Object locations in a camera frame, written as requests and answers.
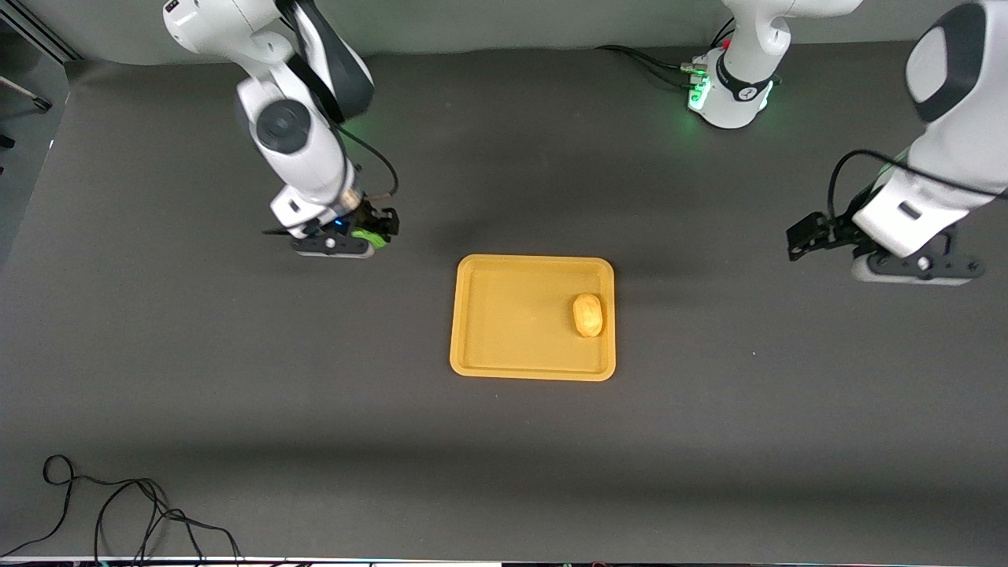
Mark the aluminium frame profile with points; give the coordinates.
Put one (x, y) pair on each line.
(43, 35)

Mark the yellow potato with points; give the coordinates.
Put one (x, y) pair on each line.
(588, 315)

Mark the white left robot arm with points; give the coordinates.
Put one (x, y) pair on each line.
(957, 118)

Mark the orange plastic tray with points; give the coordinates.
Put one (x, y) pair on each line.
(512, 323)

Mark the green apple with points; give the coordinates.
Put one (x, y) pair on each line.
(368, 238)

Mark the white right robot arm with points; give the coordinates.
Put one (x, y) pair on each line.
(299, 150)

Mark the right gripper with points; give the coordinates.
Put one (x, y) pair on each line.
(371, 217)

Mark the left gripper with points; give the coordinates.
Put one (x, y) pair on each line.
(841, 230)

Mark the dark grey table mat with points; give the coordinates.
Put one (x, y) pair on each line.
(315, 441)

